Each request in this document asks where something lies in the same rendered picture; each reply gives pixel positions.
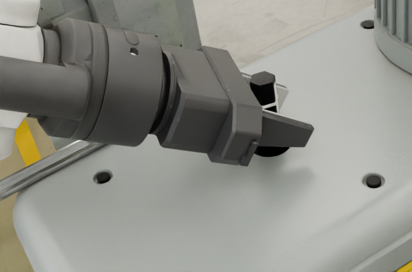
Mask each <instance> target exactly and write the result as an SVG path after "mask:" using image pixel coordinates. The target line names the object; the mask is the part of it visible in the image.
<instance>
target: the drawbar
mask: <svg viewBox="0 0 412 272"><path fill-rule="evenodd" d="M275 82H276V79H275V75H274V74H271V73H269V72H266V71H262V72H259V73H256V74H252V76H251V80H250V88H251V90H252V92H253V94H254V95H255V97H256V98H257V100H258V102H259V103H260V105H261V106H265V105H268V104H272V103H274V102H275V101H276V99H275V90H274V84H275ZM265 110H268V111H272V112H275V113H277V105H275V106H272V107H269V108H265ZM259 149H260V154H261V156H262V157H273V156H278V155H280V154H283V153H284V147H275V146H260V147H259Z"/></svg>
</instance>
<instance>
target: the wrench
mask: <svg viewBox="0 0 412 272"><path fill-rule="evenodd" d="M105 145H108V144H106V143H98V142H88V141H83V140H77V141H75V142H73V143H71V144H69V145H67V146H65V147H63V148H61V149H59V150H57V151H55V152H54V153H51V154H49V155H48V156H46V157H44V158H42V159H40V160H38V161H36V162H34V163H32V164H31V165H29V166H27V167H25V168H23V169H21V170H19V171H17V172H15V173H13V174H11V175H9V176H7V177H5V178H3V179H1V180H0V201H1V200H4V199H5V198H7V197H9V196H11V195H13V194H15V193H17V192H18V191H20V190H22V189H24V188H26V187H28V186H30V185H32V184H34V183H36V182H38V181H39V180H41V179H43V178H45V177H47V176H48V175H51V174H52V173H54V172H57V171H58V170H60V169H62V168H64V167H66V166H68V165H69V164H71V163H73V162H75V161H77V160H79V159H81V158H83V157H85V156H87V155H89V154H90V153H92V152H94V151H96V150H98V149H99V148H102V147H103V146H105Z"/></svg>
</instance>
